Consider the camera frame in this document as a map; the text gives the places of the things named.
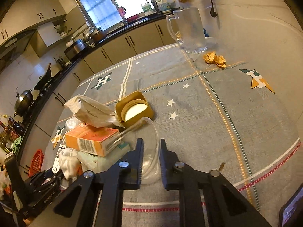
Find kitchen window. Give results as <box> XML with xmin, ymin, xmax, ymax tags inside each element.
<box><xmin>76</xmin><ymin>0</ymin><xmax>158</xmax><ymax>30</ymax></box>

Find black phone screen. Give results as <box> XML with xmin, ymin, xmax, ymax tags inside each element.
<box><xmin>278</xmin><ymin>184</ymin><xmax>303</xmax><ymax>227</ymax></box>

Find crumpled orange peel scrap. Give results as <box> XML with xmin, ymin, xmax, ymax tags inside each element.
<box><xmin>203</xmin><ymin>51</ymin><xmax>227</xmax><ymax>69</ymax></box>

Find orange medicine box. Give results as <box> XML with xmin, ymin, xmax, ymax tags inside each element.
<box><xmin>65</xmin><ymin>124</ymin><xmax>120</xmax><ymax>157</ymax></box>

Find clear plastic bag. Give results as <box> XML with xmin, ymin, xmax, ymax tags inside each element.
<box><xmin>109</xmin><ymin>117</ymin><xmax>161</xmax><ymax>185</ymax></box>

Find steel lidded wok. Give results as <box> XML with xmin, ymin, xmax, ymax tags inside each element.
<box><xmin>14</xmin><ymin>88</ymin><xmax>34</xmax><ymax>117</ymax></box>

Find silver rice cooker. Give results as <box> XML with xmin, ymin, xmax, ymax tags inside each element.
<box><xmin>64</xmin><ymin>39</ymin><xmax>87</xmax><ymax>60</ymax></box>

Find beige lower kitchen cabinets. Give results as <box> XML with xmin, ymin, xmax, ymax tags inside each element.
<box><xmin>17</xmin><ymin>15</ymin><xmax>175</xmax><ymax>178</ymax></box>

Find red mesh waste basket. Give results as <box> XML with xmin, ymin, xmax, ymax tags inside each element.
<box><xmin>29</xmin><ymin>149</ymin><xmax>44</xmax><ymax>177</ymax></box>

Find clear glass beer mug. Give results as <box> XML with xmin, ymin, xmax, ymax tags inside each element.
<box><xmin>166</xmin><ymin>7</ymin><xmax>207</xmax><ymax>54</ymax></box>

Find beige kitchen cabinets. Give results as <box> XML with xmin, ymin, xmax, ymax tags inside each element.
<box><xmin>17</xmin><ymin>15</ymin><xmax>175</xmax><ymax>178</ymax></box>
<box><xmin>0</xmin><ymin>0</ymin><xmax>67</xmax><ymax>46</ymax></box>

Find green tissue pack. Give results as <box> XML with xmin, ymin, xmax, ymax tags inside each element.
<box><xmin>77</xmin><ymin>142</ymin><xmax>130</xmax><ymax>173</ymax></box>

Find black frying pan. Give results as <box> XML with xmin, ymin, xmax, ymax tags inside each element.
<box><xmin>33</xmin><ymin>63</ymin><xmax>51</xmax><ymax>91</ymax></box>

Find white paper packet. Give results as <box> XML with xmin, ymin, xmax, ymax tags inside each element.
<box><xmin>64</xmin><ymin>95</ymin><xmax>123</xmax><ymax>128</ymax></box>

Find yellow square lid container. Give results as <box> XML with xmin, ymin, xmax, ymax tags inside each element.
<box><xmin>115</xmin><ymin>91</ymin><xmax>154</xmax><ymax>128</ymax></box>

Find beige upper kitchen cabinets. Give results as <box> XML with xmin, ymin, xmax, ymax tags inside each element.
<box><xmin>0</xmin><ymin>0</ymin><xmax>67</xmax><ymax>46</ymax></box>

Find grey patterned tablecloth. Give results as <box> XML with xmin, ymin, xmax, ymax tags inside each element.
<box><xmin>73</xmin><ymin>45</ymin><xmax>302</xmax><ymax>226</ymax></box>

